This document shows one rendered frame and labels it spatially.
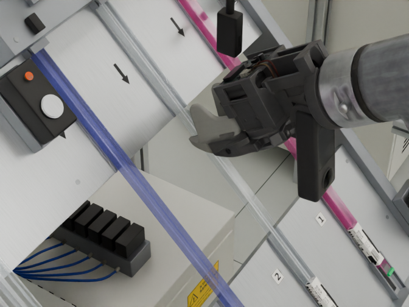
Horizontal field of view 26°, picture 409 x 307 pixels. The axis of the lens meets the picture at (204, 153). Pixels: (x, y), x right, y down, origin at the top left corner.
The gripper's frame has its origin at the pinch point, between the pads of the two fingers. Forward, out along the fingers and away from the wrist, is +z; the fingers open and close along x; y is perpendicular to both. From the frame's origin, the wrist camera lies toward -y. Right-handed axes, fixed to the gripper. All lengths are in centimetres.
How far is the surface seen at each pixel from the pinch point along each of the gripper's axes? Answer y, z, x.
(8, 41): 21.9, -1.4, 16.5
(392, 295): -31.6, -5.1, -9.7
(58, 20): 20.8, -1.5, 10.4
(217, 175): -51, 96, -83
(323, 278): -22.6, -3.1, -2.3
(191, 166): -46, 102, -82
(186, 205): -19.2, 31.8, -17.9
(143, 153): -11.4, 41.4, -23.4
